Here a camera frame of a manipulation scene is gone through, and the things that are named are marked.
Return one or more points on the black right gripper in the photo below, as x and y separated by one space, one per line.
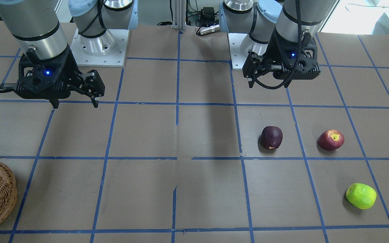
74 64

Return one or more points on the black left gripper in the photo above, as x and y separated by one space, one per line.
270 53

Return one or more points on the dark purple apple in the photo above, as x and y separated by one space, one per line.
271 137

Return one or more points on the red yellow apple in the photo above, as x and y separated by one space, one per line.
331 140

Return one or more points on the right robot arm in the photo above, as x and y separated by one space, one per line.
35 23

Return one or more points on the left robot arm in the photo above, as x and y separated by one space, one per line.
259 19

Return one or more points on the silver cylindrical connector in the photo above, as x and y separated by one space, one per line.
208 30

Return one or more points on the black power adapter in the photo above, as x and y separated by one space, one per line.
207 13

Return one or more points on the green apple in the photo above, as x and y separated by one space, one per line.
361 195

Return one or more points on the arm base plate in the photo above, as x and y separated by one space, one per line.
108 50
240 45

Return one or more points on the aluminium frame post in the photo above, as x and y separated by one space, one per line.
179 8

